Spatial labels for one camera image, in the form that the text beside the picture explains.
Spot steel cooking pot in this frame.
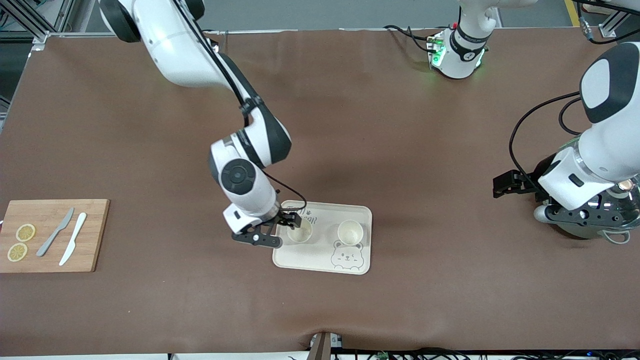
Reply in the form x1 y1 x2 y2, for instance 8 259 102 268
550 200 640 246

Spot black cable along right arm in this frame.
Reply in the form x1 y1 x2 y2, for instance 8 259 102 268
172 0 251 117

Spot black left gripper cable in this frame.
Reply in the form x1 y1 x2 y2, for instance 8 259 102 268
509 92 583 181

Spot cream tray with bear print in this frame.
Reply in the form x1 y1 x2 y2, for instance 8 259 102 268
272 200 373 276

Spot white plastic knife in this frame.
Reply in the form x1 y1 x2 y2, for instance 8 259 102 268
59 212 88 267

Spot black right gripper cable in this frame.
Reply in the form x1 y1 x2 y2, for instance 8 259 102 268
262 170 307 213

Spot aluminium frame profile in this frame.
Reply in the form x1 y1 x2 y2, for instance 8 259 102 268
0 0 116 51
597 0 640 39

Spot white plastic cup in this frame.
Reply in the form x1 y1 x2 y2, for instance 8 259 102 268
287 218 314 244
337 219 365 246

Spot grey plastic knife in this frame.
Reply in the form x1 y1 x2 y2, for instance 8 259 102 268
36 207 75 258

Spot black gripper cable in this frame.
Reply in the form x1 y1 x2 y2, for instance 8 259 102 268
509 92 583 181
262 170 307 213

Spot black cables at arm base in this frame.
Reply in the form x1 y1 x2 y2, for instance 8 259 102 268
384 24 436 53

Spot bamboo cutting board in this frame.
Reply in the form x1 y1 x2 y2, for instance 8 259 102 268
0 199 110 274

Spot glass pot lid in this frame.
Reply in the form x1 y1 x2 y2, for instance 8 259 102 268
587 175 640 211

